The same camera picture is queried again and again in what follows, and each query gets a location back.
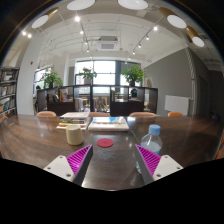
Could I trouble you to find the bushy potted plant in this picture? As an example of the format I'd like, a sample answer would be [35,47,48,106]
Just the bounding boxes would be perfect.
[42,68,64,89]

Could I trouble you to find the white wall panel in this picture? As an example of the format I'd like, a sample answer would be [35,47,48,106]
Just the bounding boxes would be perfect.
[164,94,191,116]

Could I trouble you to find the group of orange chairs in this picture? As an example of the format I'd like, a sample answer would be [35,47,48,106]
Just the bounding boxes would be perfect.
[36,110,184,118]

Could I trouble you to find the tall bookshelf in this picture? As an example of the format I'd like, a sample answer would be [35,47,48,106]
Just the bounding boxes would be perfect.
[0,66,20,118]

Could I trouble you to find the small white-potted plant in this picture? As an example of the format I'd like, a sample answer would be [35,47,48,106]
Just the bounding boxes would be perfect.
[78,66,98,85]

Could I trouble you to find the round white ceiling lamps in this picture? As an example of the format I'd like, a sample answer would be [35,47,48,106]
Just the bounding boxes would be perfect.
[31,0,206,48]

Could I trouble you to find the large window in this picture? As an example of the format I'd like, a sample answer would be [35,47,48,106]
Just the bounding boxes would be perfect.
[74,60,141,87]

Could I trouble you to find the ceiling track spotlights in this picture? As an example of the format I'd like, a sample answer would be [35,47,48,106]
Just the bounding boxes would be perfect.
[21,14,159,56]

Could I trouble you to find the flat round red coaster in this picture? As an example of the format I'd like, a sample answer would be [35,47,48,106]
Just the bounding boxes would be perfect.
[96,137,115,149]

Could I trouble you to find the stack of books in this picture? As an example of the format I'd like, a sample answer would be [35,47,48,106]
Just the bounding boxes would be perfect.
[55,111,91,131]

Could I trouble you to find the large blue-covered book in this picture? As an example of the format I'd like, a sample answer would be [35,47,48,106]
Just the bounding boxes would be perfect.
[87,116,130,132]

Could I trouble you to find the cream ceramic cup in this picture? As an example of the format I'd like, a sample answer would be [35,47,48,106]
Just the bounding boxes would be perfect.
[65,124,84,146]

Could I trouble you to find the dark divider shelf unit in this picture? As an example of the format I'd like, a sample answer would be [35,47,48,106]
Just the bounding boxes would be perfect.
[36,85,159,117]

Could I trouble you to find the clear blue-capped water bottle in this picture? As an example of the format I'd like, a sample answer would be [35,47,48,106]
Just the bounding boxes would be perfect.
[135,124,164,174]

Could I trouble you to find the large dark-potted plant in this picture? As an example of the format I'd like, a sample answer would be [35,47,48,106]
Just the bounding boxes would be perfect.
[120,64,146,88]

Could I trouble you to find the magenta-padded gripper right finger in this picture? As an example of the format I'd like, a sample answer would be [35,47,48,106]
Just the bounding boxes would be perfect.
[134,143,184,186]

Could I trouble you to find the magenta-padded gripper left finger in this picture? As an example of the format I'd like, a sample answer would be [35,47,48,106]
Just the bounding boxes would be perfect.
[43,143,94,187]

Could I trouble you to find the ceiling air conditioner unit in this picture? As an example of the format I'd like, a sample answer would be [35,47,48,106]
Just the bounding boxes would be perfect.
[98,35,119,52]

